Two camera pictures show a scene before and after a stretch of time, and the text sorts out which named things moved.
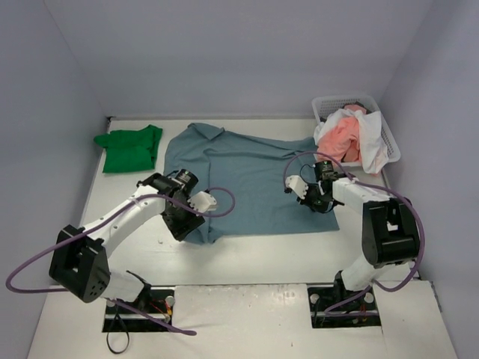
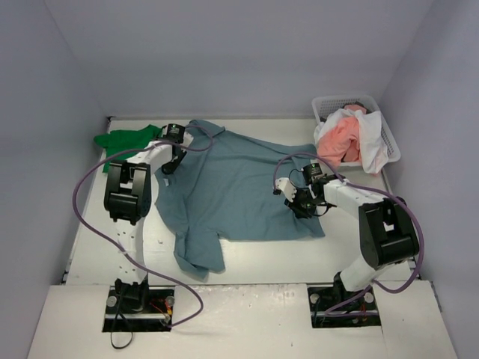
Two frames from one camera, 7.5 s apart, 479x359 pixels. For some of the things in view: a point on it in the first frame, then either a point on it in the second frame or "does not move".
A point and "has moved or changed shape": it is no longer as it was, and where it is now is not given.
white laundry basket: x=324 y=105 does not move
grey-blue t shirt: x=256 y=172 has moved or changed shape
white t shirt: x=374 y=152 does not move
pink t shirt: x=342 y=139 does not move
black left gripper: x=185 y=227 → x=171 y=164
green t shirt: x=129 y=150 does not move
